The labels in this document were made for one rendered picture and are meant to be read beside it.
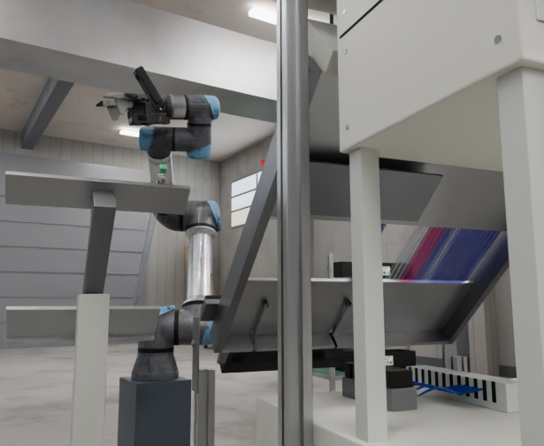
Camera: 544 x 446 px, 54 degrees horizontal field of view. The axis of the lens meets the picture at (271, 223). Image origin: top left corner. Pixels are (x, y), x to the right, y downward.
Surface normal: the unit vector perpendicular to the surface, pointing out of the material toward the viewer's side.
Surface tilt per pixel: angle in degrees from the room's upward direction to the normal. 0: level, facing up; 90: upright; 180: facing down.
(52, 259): 90
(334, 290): 137
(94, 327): 90
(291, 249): 90
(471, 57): 90
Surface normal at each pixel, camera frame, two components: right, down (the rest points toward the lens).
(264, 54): 0.52, -0.12
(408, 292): 0.26, 0.63
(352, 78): -0.92, -0.05
